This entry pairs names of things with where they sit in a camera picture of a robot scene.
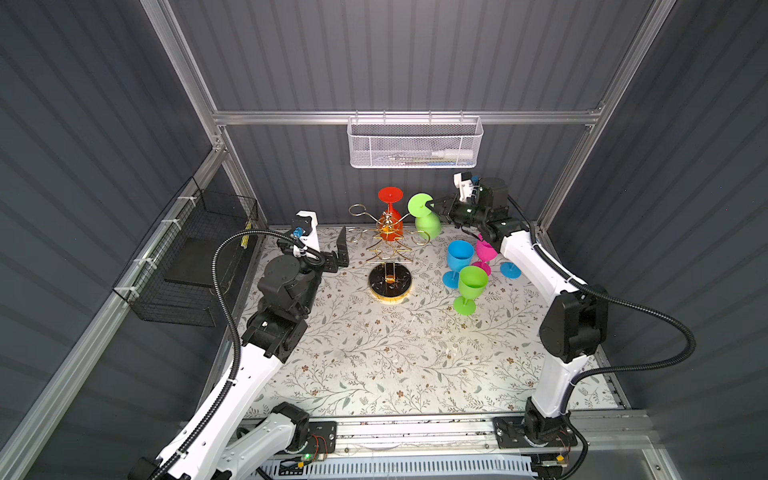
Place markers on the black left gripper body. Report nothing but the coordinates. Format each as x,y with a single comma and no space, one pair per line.
328,263

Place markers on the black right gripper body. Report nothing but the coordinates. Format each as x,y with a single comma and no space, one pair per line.
466,215

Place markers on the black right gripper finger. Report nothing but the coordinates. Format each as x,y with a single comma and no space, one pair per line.
442,203
436,215

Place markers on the green wine glass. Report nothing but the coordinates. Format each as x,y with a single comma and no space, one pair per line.
473,281
427,223

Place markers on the blue wine glass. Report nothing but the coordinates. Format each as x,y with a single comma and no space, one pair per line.
510,270
460,254

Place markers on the pink wine glass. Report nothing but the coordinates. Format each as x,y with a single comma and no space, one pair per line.
485,253

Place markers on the red wine glass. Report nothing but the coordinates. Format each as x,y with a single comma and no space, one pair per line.
390,223

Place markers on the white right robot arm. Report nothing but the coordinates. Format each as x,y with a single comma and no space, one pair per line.
575,323

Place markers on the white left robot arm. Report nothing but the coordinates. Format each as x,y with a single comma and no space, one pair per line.
246,360

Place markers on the gold wine glass rack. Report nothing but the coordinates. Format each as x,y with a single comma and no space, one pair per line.
390,279

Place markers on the yellow marker in basket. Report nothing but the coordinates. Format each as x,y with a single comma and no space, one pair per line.
245,238

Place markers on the white wire mesh basket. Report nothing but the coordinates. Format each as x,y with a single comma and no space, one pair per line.
414,142

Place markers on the black wire basket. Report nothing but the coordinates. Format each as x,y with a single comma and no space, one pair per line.
174,283

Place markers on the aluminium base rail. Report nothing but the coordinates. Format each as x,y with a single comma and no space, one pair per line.
400,446

